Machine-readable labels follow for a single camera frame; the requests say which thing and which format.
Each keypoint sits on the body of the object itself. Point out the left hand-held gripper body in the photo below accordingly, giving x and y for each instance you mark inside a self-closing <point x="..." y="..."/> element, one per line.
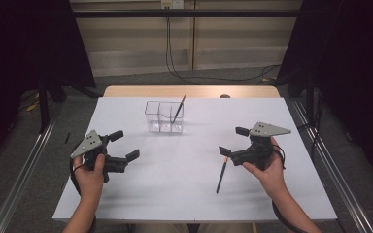
<point x="89" y="145"/>

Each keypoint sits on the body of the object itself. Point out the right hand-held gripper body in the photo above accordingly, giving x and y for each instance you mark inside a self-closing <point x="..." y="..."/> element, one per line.
<point x="260" y="145"/>

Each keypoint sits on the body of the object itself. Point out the dark pencil with orange end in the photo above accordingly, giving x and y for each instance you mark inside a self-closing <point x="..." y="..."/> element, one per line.
<point x="178" y="110"/>
<point x="221" y="176"/>

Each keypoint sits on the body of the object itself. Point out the clear acrylic pencil holder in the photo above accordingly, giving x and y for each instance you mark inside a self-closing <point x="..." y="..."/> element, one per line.
<point x="160" y="126"/>

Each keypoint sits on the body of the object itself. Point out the person's right hand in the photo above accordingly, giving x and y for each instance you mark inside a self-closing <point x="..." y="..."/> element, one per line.
<point x="272" y="176"/>

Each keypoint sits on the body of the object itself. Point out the person's left hand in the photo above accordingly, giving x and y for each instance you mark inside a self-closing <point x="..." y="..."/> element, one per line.
<point x="89" y="183"/>

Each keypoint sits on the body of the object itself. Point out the dark round object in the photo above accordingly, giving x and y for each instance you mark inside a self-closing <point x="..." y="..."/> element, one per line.
<point x="225" y="96"/>

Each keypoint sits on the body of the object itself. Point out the white table mat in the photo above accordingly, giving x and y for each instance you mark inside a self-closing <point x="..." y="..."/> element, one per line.
<point x="181" y="181"/>

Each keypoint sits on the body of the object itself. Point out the dark metal stand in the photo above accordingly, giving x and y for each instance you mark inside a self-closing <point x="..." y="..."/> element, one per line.
<point x="44" y="106"/>
<point x="310" y="100"/>

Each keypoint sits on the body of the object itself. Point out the wooden table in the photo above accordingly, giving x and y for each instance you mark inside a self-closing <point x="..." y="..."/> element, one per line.
<point x="191" y="91"/>

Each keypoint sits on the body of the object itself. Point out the yellow object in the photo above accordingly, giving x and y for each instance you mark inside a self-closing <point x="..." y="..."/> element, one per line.
<point x="32" y="106"/>

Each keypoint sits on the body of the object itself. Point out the black curtain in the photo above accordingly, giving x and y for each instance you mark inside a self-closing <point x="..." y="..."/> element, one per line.
<point x="22" y="48"/>
<point x="346" y="64"/>

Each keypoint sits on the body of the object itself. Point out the aluminium floor rail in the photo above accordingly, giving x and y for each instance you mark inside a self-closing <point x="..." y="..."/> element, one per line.
<point x="333" y="171"/>
<point x="22" y="178"/>

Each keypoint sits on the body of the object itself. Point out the white wall socket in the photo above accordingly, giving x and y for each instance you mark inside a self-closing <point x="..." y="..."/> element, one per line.
<point x="172" y="4"/>

